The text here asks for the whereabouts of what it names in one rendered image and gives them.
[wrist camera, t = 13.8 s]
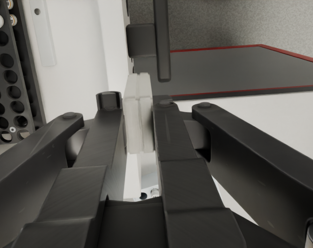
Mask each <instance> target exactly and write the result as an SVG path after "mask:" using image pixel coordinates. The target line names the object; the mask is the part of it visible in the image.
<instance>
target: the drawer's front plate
mask: <svg viewBox="0 0 313 248"><path fill-rule="evenodd" d="M98 5H99V13H100V21H101V29H102V37H103V45H104V53H105V61H106V70H107V78H108V85H109V91H119V92H121V96H122V98H123V96H124V91H125V87H126V82H127V78H128V75H129V74H130V73H133V67H134V61H133V59H132V60H131V58H129V56H128V47H127V37H126V26H127V25H128V24H130V17H128V15H127V7H126V0H98ZM141 166H142V152H140V153H139V154H131V155H130V154H129V153H127V163H126V174H125V184H124V195H123V198H124V199H126V198H138V197H140V196H141Z"/></svg>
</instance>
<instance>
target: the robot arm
mask: <svg viewBox="0 0 313 248"><path fill-rule="evenodd" d="M96 102H97V109H98V111H97V113H96V115H95V117H94V119H90V120H84V118H83V114H81V113H75V112H67V113H64V114H62V115H60V116H57V117H56V118H54V119H53V120H51V121H50V122H48V123H47V124H45V125H44V126H42V127H41V128H39V129H38V130H37V131H35V132H34V133H32V134H31V135H29V136H28V137H26V138H25V139H23V140H22V141H20V142H19V143H17V144H16V145H14V146H13V147H11V148H10V149H8V150H7V151H5V152H4V153H2V154H0V248H313V159H311V158H310V157H308V156H306V155H304V154H303V153H301V152H299V151H297V150H295V149H294V148H292V147H290V146H289V145H287V144H285V143H283V142H281V141H280V140H278V139H276V138H274V137H273V136H271V135H269V134H267V133H266V132H264V131H262V130H260V129H258V128H257V127H255V126H253V125H251V124H250V123H248V122H246V121H244V120H243V119H241V118H239V117H237V116H236V115H234V114H232V113H230V112H229V111H227V110H225V109H223V108H222V107H220V106H218V105H216V104H213V103H210V102H201V103H198V104H195V105H193V106H192V112H183V111H180V110H179V108H178V105H177V104H176V103H174V102H173V100H172V97H171V96H169V95H167V94H166V95H152V91H151V83H150V75H149V74H148V72H143V73H140V74H137V73H130V74H129V75H128V78H127V82H126V87H125V91H124V96H123V98H122V96H121V92H119V91H106V92H101V93H98V94H96ZM154 151H155V155H156V165H157V176H158V187H159V196H158V197H153V198H149V199H145V200H141V201H136V202H129V201H123V195H124V184H125V174H126V163H127V153H129V154H130V155H131V154H139V153H140V152H144V154H145V153H153V152H154ZM212 176H213V178H214V179H215V180H216V181H217V182H218V183H219V184H220V185H221V186H222V187H223V188H224V189H225V190H226V191H227V192H228V194H229V195H230V196H231V197H232V198H233V199H234V200H235V201H236V202H237V203H238V204H239V205H240V206H241V207H242V208H243V210H244V211H245V212H246V213H247V214H248V215H249V216H250V217H251V218H252V219H253V220H254V221H255V222H256V223H257V224H258V225H256V224H255V223H253V222H251V221H249V220H248V219H246V218H244V217H242V216H241V215H239V214H237V213H235V212H233V211H232V210H231V209H230V208H226V207H225V206H224V204H223V201H222V199H221V197H220V194H219V192H218V190H217V187H216V185H215V183H214V180H213V178H212Z"/></svg>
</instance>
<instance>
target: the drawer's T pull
mask: <svg viewBox="0 0 313 248"><path fill-rule="evenodd" d="M153 16H154V23H139V24H128V25H127V26H126V37H127V47H128V56H129V58H132V59H135V58H149V57H155V56H156V62H157V78H158V82H160V83H166V82H170V81H171V55H170V34H169V13H168V0H153Z"/></svg>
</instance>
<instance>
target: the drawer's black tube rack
mask: <svg viewBox="0 0 313 248"><path fill-rule="evenodd" d="M12 1H13V8H12V9H9V14H13V15H15V16H16V18H17V24H16V25H15V26H12V28H13V32H14V37H15V41H16V46H17V50H18V54H19V59H20V63H21V68H22V72H23V77H24V81H25V86H26V90H27V94H28V100H29V104H30V109H31V113H32V118H33V122H34V127H35V131H37V130H38V129H39V128H41V127H42V126H44V125H45V124H47V122H46V118H45V113H44V108H43V103H42V98H41V94H40V89H39V84H38V80H37V75H36V70H35V65H34V60H33V56H32V51H31V46H30V41H29V36H28V30H27V26H26V21H25V16H24V11H23V6H22V2H21V0H12ZM7 42H8V37H7V35H6V34H5V33H4V32H2V31H0V43H1V44H4V45H5V44H6V43H7ZM6 50H14V48H13V49H0V51H6ZM2 61H3V63H4V64H5V65H6V66H12V65H13V59H12V58H11V57H10V56H9V55H7V54H5V55H3V57H2ZM6 77H7V79H8V80H9V81H11V82H16V80H17V76H16V74H15V73H14V72H13V71H10V70H8V71H7V73H6ZM10 93H11V94H12V95H13V96H15V97H19V96H20V94H21V93H20V90H19V89H18V88H17V87H15V86H11V87H10ZM13 106H14V108H15V109H16V110H17V111H23V110H24V106H23V104H22V103H21V102H18V101H15V102H14V104H13ZM17 122H18V123H19V124H21V125H27V120H26V118H25V117H23V116H18V117H17ZM15 131H16V129H15V128H14V127H12V125H11V121H10V117H9V113H8V109H7V105H6V101H5V97H4V93H3V89H2V86H1V82H0V145H3V144H16V140H15V136H14V132H15ZM9 133H10V134H11V137H12V138H11V140H6V139H4V138H3V137H2V134H9Z"/></svg>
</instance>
